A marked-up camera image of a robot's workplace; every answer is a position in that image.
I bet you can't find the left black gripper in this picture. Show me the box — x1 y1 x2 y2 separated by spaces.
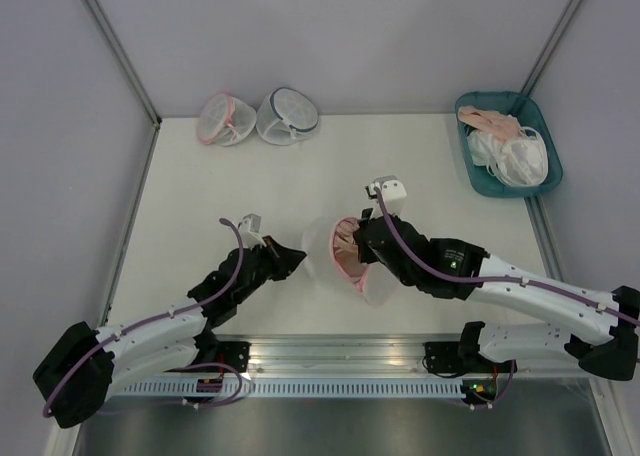
234 235 306 304

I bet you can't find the pink-zip mesh laundry bag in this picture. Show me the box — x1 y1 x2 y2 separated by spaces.
301 216 399 307

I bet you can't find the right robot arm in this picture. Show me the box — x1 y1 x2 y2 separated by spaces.
355 209 639 382

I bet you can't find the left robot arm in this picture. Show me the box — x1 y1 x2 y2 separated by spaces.
33 236 307 429

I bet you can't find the blue-trim mesh laundry bag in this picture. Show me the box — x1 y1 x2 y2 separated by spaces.
256 87 320 146

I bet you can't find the pink-trim mesh laundry bag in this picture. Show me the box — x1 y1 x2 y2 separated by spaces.
196 93 257 147

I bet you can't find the white bra in basket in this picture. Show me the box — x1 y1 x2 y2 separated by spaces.
467 127 549 188

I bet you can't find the teal plastic basket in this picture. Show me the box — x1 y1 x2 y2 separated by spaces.
455 91 563 198

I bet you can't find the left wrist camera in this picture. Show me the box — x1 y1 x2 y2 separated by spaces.
238 213 263 247

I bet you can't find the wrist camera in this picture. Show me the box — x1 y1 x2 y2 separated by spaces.
365 176 407 218
238 213 263 247

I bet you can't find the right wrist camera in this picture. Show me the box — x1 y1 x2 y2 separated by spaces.
365 176 407 218

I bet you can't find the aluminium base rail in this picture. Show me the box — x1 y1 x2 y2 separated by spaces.
67 333 615 376

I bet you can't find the slotted cable duct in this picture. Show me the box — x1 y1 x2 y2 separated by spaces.
118 376 464 399

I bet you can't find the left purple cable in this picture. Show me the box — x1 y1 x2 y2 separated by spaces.
39 217 246 420

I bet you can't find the left aluminium frame post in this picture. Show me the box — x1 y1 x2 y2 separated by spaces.
80 0 162 129

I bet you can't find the aluminium frame post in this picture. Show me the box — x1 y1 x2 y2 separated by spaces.
80 0 162 129
520 0 586 97

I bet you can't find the right aluminium frame post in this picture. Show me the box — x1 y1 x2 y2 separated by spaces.
520 0 586 97

